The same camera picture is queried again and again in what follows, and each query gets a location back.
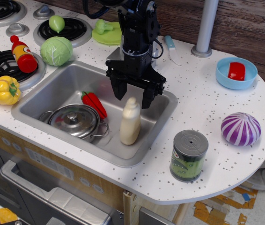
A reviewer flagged steel pot with lid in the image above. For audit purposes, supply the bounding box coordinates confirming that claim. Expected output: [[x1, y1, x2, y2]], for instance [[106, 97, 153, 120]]
[[39, 104, 110, 143]]

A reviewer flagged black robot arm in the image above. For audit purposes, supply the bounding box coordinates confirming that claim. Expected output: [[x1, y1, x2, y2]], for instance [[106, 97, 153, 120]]
[[82, 0, 166, 109]]

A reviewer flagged red toy food piece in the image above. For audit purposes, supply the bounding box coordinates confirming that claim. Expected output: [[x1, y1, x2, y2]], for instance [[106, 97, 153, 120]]
[[228, 62, 246, 81]]

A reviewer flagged red yellow ketchup bottle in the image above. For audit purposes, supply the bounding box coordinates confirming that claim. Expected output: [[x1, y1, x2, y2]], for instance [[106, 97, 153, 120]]
[[10, 35, 38, 73]]

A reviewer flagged cream detergent bottle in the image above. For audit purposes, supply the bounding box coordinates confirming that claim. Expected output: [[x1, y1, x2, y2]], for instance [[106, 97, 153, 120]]
[[120, 97, 141, 145]]

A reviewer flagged green labelled toy can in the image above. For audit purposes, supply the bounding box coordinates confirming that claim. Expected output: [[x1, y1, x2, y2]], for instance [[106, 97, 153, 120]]
[[169, 130, 209, 182]]

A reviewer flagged light green toy pear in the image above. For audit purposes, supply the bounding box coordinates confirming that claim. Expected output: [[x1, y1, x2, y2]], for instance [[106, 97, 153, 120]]
[[49, 15, 65, 33]]

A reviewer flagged green toy plate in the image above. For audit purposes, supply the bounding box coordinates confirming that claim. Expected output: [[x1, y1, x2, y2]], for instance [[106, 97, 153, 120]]
[[92, 22, 122, 45]]

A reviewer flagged black front left burner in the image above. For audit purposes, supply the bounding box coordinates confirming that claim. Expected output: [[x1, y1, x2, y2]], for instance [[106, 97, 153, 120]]
[[0, 50, 46, 91]]

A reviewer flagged grey metal pole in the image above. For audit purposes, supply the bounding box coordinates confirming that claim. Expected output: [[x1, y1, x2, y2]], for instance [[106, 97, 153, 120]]
[[191, 0, 219, 58]]

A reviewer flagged blue handled toy knife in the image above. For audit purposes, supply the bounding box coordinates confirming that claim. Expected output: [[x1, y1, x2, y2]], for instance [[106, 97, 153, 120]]
[[164, 35, 181, 66]]

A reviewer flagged yellow toy on floor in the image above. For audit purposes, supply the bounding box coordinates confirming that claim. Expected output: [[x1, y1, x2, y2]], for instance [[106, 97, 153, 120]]
[[0, 208, 18, 224]]

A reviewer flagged green toy broccoli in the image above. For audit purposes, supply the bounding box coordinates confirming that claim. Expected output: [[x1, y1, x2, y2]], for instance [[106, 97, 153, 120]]
[[95, 19, 113, 35]]

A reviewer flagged blue toy bowl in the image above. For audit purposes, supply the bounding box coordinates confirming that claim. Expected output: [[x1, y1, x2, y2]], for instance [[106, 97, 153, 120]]
[[216, 57, 258, 90]]

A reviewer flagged silver toy faucet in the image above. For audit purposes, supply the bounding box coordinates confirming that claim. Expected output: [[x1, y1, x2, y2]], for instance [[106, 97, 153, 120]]
[[107, 35, 161, 79]]

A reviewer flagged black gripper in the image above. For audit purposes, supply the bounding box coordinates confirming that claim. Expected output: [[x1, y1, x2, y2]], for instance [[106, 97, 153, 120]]
[[105, 45, 166, 109]]

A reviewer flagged black back left burner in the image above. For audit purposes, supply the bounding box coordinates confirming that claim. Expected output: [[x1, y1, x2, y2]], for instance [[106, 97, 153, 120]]
[[0, 0, 27, 27]]

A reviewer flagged yellow toy bell pepper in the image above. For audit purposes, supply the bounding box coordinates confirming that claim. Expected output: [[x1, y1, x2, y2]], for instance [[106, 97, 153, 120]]
[[0, 75, 21, 105]]

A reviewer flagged grey oven door handle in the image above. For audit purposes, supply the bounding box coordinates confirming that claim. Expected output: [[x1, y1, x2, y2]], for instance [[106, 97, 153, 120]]
[[0, 160, 113, 225]]

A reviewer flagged green toy cabbage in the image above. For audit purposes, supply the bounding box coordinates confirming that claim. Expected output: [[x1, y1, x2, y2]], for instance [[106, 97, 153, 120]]
[[40, 37, 73, 66]]

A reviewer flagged red toy chili pepper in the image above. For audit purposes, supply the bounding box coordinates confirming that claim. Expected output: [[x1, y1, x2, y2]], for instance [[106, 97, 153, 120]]
[[81, 91, 107, 120]]

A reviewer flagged black burner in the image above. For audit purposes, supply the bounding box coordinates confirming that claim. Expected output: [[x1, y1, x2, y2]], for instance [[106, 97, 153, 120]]
[[0, 50, 46, 91], [0, 0, 27, 27], [33, 17, 92, 48]]

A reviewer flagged purple striped toy onion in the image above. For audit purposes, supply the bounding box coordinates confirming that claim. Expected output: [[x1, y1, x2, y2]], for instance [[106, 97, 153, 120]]
[[221, 112, 262, 147]]

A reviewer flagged silver sink basin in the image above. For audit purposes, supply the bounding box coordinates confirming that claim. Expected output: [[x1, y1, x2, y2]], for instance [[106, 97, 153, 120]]
[[11, 61, 177, 167]]

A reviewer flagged silver stove knob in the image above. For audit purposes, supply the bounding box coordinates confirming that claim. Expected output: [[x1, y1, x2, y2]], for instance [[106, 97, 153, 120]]
[[33, 5, 55, 20], [6, 23, 29, 37]]

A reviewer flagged black back right burner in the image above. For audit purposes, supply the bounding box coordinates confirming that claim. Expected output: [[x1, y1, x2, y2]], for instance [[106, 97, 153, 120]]
[[33, 17, 92, 48]]

